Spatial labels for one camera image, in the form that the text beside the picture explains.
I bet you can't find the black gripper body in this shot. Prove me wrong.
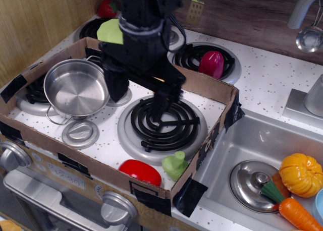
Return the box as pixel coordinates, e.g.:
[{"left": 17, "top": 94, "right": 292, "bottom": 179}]
[{"left": 99, "top": 35, "right": 186, "bottom": 90}]

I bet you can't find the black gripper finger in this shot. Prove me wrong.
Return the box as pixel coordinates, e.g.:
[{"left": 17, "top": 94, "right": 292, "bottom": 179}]
[
  {"left": 150, "top": 86, "right": 183, "bottom": 122},
  {"left": 103, "top": 65, "right": 129, "bottom": 102}
]

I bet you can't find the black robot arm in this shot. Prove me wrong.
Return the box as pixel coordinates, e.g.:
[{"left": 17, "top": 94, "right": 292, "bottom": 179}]
[{"left": 98, "top": 0, "right": 186, "bottom": 121}]

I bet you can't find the steel pot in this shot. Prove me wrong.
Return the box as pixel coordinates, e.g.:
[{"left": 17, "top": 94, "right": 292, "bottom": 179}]
[{"left": 43, "top": 59, "right": 110, "bottom": 126}]

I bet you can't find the steel pot lid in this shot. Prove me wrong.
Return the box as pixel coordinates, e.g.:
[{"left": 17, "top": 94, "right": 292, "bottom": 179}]
[{"left": 229, "top": 160, "right": 278, "bottom": 213}]

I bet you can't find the grey stovetop knob middle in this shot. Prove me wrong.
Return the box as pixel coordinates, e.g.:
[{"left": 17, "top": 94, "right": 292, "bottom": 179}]
[{"left": 106, "top": 87, "right": 132, "bottom": 107}]

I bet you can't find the grey stovetop knob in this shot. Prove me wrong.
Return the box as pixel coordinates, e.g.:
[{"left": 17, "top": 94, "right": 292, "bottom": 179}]
[
  {"left": 62, "top": 120, "right": 99, "bottom": 149},
  {"left": 169, "top": 30, "right": 179, "bottom": 45},
  {"left": 106, "top": 87, "right": 132, "bottom": 107}
]

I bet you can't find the grey stovetop knob back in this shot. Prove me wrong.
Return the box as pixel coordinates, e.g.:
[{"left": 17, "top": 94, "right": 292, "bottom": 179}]
[{"left": 169, "top": 30, "right": 179, "bottom": 45}]

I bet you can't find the back right black burner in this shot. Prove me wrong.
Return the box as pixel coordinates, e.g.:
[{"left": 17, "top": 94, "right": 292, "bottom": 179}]
[{"left": 168, "top": 42, "right": 242, "bottom": 85}]

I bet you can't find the green plastic plate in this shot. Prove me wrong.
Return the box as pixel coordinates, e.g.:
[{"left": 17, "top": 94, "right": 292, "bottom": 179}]
[{"left": 96, "top": 18, "right": 123, "bottom": 44}]

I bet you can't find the back left black burner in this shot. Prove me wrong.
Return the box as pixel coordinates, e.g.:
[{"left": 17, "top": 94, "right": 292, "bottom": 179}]
[{"left": 73, "top": 18, "right": 113, "bottom": 42}]

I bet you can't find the grey stovetop knob front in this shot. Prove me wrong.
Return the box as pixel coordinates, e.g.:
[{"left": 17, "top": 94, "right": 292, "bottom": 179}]
[{"left": 62, "top": 120, "right": 99, "bottom": 149}]

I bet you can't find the red toy strawberry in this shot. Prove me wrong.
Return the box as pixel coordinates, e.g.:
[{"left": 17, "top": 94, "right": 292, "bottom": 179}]
[{"left": 97, "top": 0, "right": 118, "bottom": 18}]

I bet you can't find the hanging green spatula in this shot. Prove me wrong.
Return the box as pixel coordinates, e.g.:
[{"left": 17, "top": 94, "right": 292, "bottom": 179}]
[{"left": 186, "top": 0, "right": 205, "bottom": 25}]

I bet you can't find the red toy pepper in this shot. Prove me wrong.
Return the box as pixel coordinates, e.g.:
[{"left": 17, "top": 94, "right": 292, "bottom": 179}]
[{"left": 118, "top": 159, "right": 162, "bottom": 187}]

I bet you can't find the front left black burner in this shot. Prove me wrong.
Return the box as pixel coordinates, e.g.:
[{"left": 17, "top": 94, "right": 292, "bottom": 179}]
[{"left": 16, "top": 74, "right": 58, "bottom": 117}]

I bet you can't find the steel sink basin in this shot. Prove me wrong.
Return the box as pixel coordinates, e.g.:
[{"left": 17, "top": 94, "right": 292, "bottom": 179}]
[{"left": 194, "top": 110, "right": 322, "bottom": 230}]

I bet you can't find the cardboard fence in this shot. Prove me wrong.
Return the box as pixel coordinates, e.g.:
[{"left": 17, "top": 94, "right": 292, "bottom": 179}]
[{"left": 1, "top": 37, "right": 242, "bottom": 215}]

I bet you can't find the grey oven knob right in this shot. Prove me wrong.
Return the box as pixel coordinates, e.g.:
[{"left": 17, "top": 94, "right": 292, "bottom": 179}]
[{"left": 100, "top": 191, "right": 138, "bottom": 226}]

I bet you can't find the grey oven knob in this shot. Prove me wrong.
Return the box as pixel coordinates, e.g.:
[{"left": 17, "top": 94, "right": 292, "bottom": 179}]
[
  {"left": 1, "top": 141, "right": 32, "bottom": 172},
  {"left": 100, "top": 191, "right": 138, "bottom": 226}
]

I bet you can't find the grey oven knob left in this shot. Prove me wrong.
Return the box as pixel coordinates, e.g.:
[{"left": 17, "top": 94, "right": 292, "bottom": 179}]
[{"left": 1, "top": 141, "right": 32, "bottom": 172}]

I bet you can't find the grey faucet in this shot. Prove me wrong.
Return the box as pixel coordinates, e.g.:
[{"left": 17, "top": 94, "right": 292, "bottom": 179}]
[{"left": 283, "top": 0, "right": 322, "bottom": 128}]

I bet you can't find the hanging steel ladle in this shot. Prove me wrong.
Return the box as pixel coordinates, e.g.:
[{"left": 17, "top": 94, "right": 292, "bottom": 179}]
[{"left": 296, "top": 0, "right": 322, "bottom": 53}]

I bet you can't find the orange toy pumpkin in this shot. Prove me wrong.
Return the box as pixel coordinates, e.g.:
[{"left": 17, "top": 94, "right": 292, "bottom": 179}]
[{"left": 279, "top": 153, "right": 322, "bottom": 198}]

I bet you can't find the orange toy carrot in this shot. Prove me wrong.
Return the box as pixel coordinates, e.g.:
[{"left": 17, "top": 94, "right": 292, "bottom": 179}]
[{"left": 261, "top": 182, "right": 322, "bottom": 230}]

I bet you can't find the orange toy bottom left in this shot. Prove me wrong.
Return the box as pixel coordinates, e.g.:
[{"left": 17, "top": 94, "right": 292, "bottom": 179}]
[{"left": 0, "top": 220, "right": 22, "bottom": 231}]

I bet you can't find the light blue cup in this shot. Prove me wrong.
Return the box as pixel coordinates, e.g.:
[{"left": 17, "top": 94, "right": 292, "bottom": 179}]
[{"left": 312, "top": 189, "right": 323, "bottom": 225}]

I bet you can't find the grey oven door handle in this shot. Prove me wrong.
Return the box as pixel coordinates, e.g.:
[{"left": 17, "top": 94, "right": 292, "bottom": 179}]
[{"left": 4, "top": 170, "right": 128, "bottom": 230}]

